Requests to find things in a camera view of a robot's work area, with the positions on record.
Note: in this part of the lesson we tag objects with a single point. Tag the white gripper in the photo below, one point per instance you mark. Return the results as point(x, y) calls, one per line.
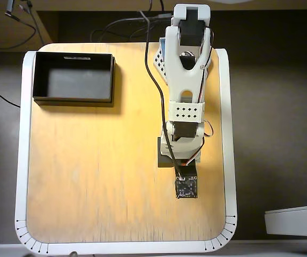
point(163, 160)

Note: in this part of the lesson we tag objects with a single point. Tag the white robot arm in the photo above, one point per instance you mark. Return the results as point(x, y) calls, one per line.
point(177, 77)

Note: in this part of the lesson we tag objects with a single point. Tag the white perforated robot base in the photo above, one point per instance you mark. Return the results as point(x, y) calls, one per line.
point(160, 61)

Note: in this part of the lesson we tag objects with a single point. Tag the black rectangular bin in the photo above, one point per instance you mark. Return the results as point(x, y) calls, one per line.
point(73, 83)

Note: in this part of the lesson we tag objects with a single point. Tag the white board strip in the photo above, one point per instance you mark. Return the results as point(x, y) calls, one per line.
point(263, 250)

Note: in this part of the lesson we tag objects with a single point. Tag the white appliance housing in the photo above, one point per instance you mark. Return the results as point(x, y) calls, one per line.
point(295, 222)

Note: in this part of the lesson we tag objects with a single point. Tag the white label strip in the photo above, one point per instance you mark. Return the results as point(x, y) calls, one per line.
point(76, 57)

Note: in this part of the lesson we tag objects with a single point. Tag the small brown knob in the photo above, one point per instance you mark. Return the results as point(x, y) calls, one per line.
point(74, 254)

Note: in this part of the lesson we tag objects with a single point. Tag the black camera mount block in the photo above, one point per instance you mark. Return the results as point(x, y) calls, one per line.
point(165, 160)

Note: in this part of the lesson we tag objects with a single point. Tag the black camera circuit board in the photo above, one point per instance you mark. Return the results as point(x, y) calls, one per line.
point(186, 187)

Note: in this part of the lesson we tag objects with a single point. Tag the white table edge frame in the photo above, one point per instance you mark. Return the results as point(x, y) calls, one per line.
point(22, 160)

